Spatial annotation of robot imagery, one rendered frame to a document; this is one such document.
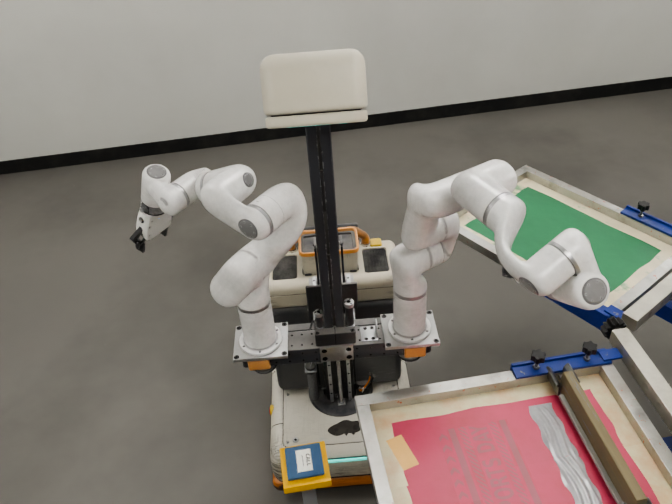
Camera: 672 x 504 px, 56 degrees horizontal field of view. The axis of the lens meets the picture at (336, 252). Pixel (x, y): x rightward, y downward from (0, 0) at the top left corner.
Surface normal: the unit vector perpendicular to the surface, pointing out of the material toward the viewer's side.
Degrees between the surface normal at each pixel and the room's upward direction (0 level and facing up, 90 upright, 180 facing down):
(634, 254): 0
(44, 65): 90
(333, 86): 64
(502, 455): 0
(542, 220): 0
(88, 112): 90
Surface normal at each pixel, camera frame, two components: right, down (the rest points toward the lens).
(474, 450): -0.06, -0.78
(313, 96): 0.03, 0.21
